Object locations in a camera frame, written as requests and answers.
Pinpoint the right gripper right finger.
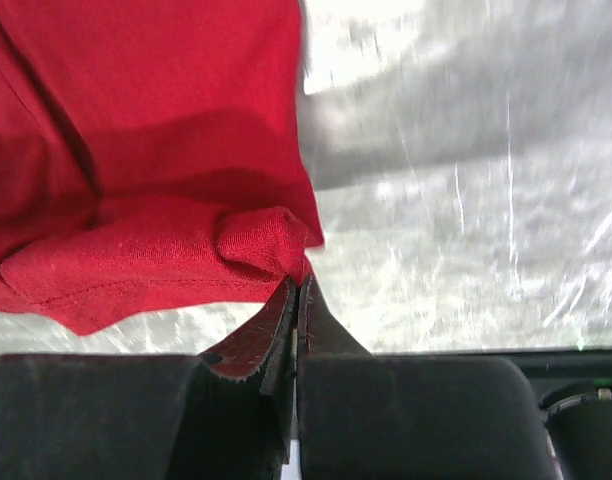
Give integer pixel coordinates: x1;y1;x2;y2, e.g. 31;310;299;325
296;277;557;479

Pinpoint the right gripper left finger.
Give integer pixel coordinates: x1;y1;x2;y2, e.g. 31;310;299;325
0;280;297;479

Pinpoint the red t shirt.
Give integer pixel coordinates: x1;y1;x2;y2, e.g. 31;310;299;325
0;1;323;335

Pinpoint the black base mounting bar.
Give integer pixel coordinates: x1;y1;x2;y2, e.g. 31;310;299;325
377;349;612;402

